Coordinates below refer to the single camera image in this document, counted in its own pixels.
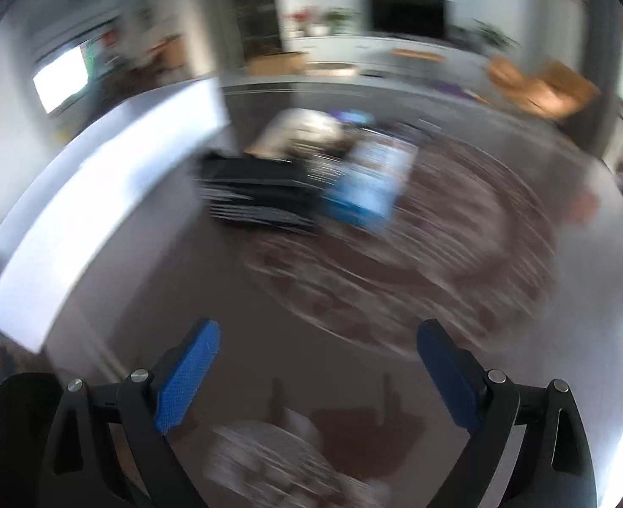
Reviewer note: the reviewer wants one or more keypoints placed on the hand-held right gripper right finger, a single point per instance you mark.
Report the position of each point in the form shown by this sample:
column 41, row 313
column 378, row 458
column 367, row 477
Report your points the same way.
column 449, row 375

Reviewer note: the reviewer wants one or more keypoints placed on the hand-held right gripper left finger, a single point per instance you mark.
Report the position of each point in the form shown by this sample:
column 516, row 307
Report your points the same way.
column 190, row 375

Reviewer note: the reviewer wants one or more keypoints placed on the blue and white carton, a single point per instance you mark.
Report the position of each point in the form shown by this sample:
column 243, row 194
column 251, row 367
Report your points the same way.
column 369, row 180

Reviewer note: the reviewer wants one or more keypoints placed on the white plush duck toy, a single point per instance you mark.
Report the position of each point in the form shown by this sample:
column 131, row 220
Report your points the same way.
column 301, row 129

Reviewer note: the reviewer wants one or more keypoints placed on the dark glass desktop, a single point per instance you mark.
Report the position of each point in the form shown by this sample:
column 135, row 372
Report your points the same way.
column 269, row 286

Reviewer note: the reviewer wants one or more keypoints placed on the purple floor mat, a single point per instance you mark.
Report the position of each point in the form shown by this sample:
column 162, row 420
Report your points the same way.
column 449, row 88

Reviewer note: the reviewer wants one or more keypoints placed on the orange rocking chair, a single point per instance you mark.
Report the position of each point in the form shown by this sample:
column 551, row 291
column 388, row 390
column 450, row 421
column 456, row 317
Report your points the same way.
column 544, row 87

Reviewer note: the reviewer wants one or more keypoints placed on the bright window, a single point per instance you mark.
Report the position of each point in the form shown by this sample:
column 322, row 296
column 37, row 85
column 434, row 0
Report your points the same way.
column 60, row 79

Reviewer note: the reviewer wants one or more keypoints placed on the brown cardboard box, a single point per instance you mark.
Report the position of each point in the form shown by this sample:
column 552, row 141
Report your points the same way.
column 277, row 63

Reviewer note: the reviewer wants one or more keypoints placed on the large leafy potted plant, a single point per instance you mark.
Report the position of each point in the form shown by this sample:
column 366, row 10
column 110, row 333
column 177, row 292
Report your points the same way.
column 494, row 37

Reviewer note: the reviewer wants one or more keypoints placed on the white tv cabinet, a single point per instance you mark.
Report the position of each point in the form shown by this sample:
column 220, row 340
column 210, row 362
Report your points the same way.
column 343, row 50

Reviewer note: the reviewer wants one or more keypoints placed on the black television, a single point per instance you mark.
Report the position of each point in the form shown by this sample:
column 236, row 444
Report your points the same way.
column 406, row 13

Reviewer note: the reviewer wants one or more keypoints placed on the green potted plant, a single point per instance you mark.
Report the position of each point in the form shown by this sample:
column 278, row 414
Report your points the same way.
column 340, row 20

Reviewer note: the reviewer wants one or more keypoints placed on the red flower plant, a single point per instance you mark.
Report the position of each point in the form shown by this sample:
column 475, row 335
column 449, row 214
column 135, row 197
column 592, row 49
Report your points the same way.
column 303, row 21

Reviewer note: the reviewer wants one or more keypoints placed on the dark tall cabinet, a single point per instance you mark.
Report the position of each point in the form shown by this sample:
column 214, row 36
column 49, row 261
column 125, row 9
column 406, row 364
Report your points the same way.
column 256, row 5

